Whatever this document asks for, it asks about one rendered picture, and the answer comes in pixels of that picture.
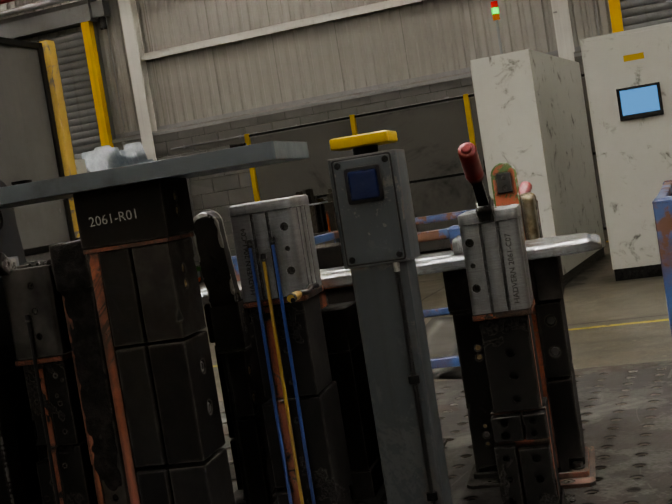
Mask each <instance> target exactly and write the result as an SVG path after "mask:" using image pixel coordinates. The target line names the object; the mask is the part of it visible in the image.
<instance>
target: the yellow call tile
mask: <svg viewBox="0 0 672 504"><path fill-rule="evenodd" d="M397 141H398V138H397V133H396V131H389V130H382V131H376V132H370V133H364V134H358V135H352V136H347V137H341V138H335V139H331V140H329V144H330V149H331V151H347V150H353V156H354V155H360V154H366V153H372V152H378V145H383V144H389V143H395V142H397Z"/></svg>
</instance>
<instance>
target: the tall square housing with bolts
mask: <svg viewBox="0 0 672 504"><path fill-rule="evenodd" d="M308 204H309V200H308V196H307V195H306V194H303V195H295V196H289V197H282V198H276V199H270V200H264V201H257V202H251V203H245V204H239V205H233V206H230V207H229V215H230V217H231V218H230V220H231V226H232V232H233V238H234V245H235V251H236V257H237V263H238V269H239V275H240V281H241V287H242V293H243V300H244V303H243V307H244V309H246V308H250V310H251V316H252V322H253V328H254V334H255V340H256V346H257V352H258V359H259V365H260V371H261V377H262V383H263V389H264V395H265V398H271V399H269V400H268V401H267V402H266V403H264V404H263V405H262V409H263V415H264V421H265V427H266V433H267V440H268V446H269V452H270V458H271V464H272V470H273V476H274V482H275V488H277V489H276V496H277V502H278V504H356V501H355V494H354V488H353V482H352V476H351V469H350V463H349V457H348V450H347V444H346V438H345V432H344V425H343V419H342V413H341V407H340V400H339V394H338V388H337V382H336V381H332V375H331V369H330V362H329V356H328V350H327V344H326V337H325V331H324V325H323V319H322V312H321V306H320V300H319V294H318V293H320V292H322V291H324V287H323V285H322V283H321V277H320V271H319V264H318V258H317V252H316V245H315V239H314V233H313V227H312V220H311V214H310V208H309V205H308ZM236 216H237V217H236ZM313 283H318V284H319V287H318V288H313V290H312V292H311V293H310V294H307V295H302V297H301V298H300V299H299V300H297V301H295V303H289V302H287V299H286V298H287V296H288V295H289V294H291V293H293V292H295V291H297V290H307V289H308V286H309V285H310V284H313Z"/></svg>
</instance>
